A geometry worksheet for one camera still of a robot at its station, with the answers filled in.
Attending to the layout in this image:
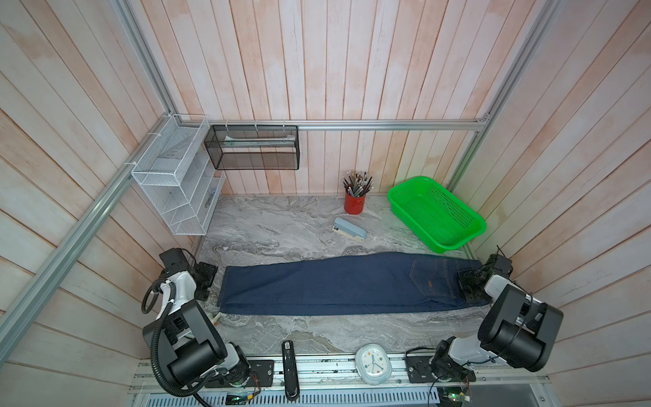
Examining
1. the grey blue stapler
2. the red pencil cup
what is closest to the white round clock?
the grey blue stapler

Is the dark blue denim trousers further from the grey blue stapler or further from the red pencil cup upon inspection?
the red pencil cup

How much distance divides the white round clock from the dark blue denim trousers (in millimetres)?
124

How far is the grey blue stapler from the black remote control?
472mm

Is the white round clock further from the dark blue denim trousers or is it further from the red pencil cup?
the red pencil cup

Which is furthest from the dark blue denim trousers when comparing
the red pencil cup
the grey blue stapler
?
the red pencil cup

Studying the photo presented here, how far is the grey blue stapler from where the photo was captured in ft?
3.42

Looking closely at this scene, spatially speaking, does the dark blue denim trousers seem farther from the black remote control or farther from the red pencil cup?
the red pencil cup

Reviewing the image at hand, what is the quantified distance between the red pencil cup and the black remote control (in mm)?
609

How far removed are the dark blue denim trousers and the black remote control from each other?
11cm

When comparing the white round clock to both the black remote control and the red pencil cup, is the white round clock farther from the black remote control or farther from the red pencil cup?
the red pencil cup

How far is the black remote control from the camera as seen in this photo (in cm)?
70

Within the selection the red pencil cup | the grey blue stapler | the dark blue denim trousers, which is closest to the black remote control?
the dark blue denim trousers

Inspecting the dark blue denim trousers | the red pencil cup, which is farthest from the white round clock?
the red pencil cup

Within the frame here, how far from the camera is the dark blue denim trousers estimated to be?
0.87m
